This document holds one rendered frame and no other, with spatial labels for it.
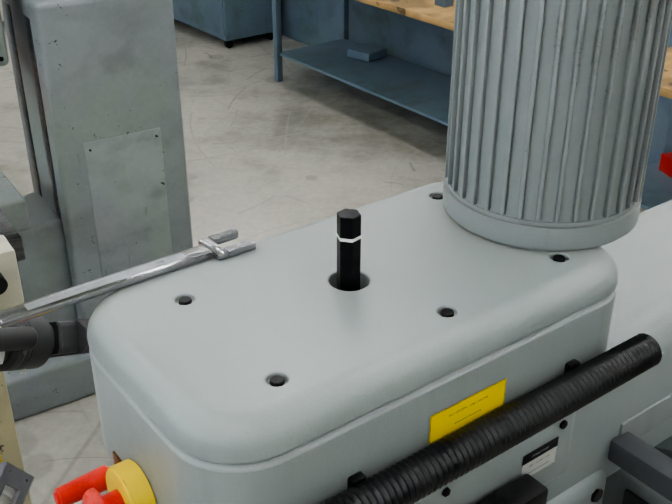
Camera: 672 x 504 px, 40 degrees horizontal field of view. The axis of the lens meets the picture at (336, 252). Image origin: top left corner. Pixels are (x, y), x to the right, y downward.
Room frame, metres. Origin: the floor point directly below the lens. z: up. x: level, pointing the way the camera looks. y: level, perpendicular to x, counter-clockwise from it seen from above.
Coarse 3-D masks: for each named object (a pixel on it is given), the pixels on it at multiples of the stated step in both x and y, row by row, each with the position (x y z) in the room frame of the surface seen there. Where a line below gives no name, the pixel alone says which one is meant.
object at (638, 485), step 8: (664, 440) 0.90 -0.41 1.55; (656, 448) 0.90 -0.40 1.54; (664, 448) 0.90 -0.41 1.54; (616, 472) 0.89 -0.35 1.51; (624, 472) 0.88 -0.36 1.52; (608, 480) 0.89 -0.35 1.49; (616, 480) 0.88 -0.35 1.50; (624, 480) 0.87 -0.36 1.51; (632, 480) 0.87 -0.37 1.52; (608, 488) 0.89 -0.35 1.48; (616, 488) 0.88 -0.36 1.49; (624, 488) 0.87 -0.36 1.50; (632, 488) 0.86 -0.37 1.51; (640, 488) 0.86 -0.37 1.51; (648, 488) 0.85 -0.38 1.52; (608, 496) 0.89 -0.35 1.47; (616, 496) 0.88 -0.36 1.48; (624, 496) 0.87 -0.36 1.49; (632, 496) 0.86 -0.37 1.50; (640, 496) 0.85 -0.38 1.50; (648, 496) 0.85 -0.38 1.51; (656, 496) 0.84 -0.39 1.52
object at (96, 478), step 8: (88, 472) 0.67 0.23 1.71; (96, 472) 0.67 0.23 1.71; (104, 472) 0.67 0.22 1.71; (72, 480) 0.66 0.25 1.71; (80, 480) 0.66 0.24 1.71; (88, 480) 0.66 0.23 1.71; (96, 480) 0.66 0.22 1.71; (104, 480) 0.66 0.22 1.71; (56, 488) 0.65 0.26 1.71; (64, 488) 0.65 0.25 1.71; (72, 488) 0.65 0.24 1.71; (80, 488) 0.65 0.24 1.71; (88, 488) 0.65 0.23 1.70; (96, 488) 0.65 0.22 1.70; (104, 488) 0.66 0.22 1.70; (56, 496) 0.64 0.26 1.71; (64, 496) 0.64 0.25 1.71; (72, 496) 0.64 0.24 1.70; (80, 496) 0.64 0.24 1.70
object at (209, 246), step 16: (208, 240) 0.78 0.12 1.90; (224, 240) 0.79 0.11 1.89; (176, 256) 0.75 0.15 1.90; (192, 256) 0.75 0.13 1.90; (208, 256) 0.76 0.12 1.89; (224, 256) 0.76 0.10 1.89; (128, 272) 0.72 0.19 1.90; (144, 272) 0.72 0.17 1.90; (160, 272) 0.73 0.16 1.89; (80, 288) 0.69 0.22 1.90; (96, 288) 0.69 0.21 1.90; (112, 288) 0.70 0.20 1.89; (32, 304) 0.67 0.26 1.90; (48, 304) 0.67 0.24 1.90; (64, 304) 0.67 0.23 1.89; (0, 320) 0.64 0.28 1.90; (16, 320) 0.65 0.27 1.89
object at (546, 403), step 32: (608, 352) 0.73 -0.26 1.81; (640, 352) 0.73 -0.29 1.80; (544, 384) 0.68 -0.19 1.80; (576, 384) 0.68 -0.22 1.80; (608, 384) 0.69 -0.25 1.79; (512, 416) 0.63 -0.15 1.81; (544, 416) 0.64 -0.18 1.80; (448, 448) 0.59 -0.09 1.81; (480, 448) 0.60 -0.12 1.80; (352, 480) 0.55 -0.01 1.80; (384, 480) 0.55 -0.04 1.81; (416, 480) 0.56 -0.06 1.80; (448, 480) 0.57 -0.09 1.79
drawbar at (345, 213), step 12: (348, 216) 0.71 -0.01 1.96; (360, 216) 0.72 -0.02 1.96; (348, 228) 0.71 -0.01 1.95; (360, 228) 0.72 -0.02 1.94; (360, 240) 0.72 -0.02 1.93; (348, 252) 0.71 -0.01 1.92; (360, 252) 0.72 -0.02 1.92; (348, 264) 0.71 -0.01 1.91; (348, 276) 0.71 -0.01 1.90; (348, 288) 0.71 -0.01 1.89
